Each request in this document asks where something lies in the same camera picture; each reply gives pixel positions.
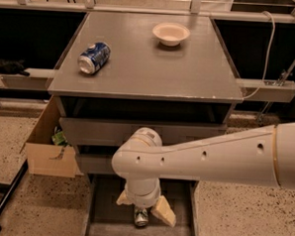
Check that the cardboard box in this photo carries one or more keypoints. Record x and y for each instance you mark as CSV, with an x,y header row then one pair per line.
x,y
44,156

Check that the black object on ledge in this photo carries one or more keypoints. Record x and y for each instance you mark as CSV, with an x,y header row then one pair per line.
x,y
11,67

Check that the grey top drawer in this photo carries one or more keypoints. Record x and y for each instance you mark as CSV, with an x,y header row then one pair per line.
x,y
115,132

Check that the green snack bag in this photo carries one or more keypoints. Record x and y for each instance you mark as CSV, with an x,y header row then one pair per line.
x,y
58,137

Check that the grey bottom drawer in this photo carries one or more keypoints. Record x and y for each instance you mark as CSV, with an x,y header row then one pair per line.
x,y
107,218

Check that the black floor rail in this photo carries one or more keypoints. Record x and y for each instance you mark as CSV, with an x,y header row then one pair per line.
x,y
4,198

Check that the metal support strut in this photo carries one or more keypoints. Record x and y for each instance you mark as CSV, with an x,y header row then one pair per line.
x,y
285,73

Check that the white paper bowl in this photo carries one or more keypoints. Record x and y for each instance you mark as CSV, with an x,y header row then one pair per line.
x,y
171,34

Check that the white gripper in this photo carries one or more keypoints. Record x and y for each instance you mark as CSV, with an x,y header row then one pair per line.
x,y
142,198

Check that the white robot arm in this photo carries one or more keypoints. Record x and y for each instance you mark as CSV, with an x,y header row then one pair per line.
x,y
263,156

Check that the blue soda can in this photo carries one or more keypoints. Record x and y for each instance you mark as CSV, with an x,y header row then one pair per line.
x,y
94,57

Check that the grey drawer cabinet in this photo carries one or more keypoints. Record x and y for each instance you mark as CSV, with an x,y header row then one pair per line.
x,y
144,80

